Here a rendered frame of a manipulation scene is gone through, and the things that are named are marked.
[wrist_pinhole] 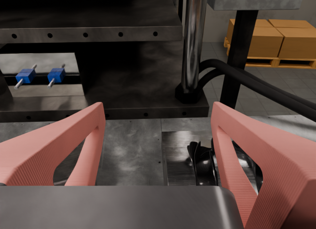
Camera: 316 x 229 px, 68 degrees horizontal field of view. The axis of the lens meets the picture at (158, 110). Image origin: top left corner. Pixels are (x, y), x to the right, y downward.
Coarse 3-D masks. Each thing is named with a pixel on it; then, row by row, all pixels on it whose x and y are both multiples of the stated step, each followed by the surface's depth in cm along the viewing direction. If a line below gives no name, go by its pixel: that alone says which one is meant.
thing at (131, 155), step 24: (120, 120) 75; (144, 120) 75; (168, 120) 75; (192, 120) 75; (264, 120) 75; (288, 120) 75; (120, 144) 66; (144, 144) 66; (120, 168) 60; (144, 168) 60
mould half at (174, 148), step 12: (168, 132) 62; (180, 132) 62; (192, 132) 62; (204, 132) 62; (168, 144) 58; (180, 144) 58; (204, 144) 58; (168, 156) 45; (180, 156) 45; (240, 156) 45; (168, 168) 43; (180, 168) 43; (192, 168) 43; (216, 168) 43; (252, 168) 43; (168, 180) 42; (180, 180) 42; (192, 180) 42; (252, 180) 42
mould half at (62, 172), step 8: (80, 144) 51; (72, 152) 49; (80, 152) 49; (64, 160) 47; (72, 160) 47; (56, 168) 46; (64, 168) 46; (72, 168) 46; (56, 176) 44; (64, 176) 44; (56, 184) 43; (64, 184) 44; (96, 184) 54
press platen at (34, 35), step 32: (0, 0) 106; (32, 0) 106; (64, 0) 106; (96, 0) 106; (128, 0) 106; (160, 0) 106; (0, 32) 75; (32, 32) 76; (64, 32) 76; (96, 32) 76; (128, 32) 77; (160, 32) 77
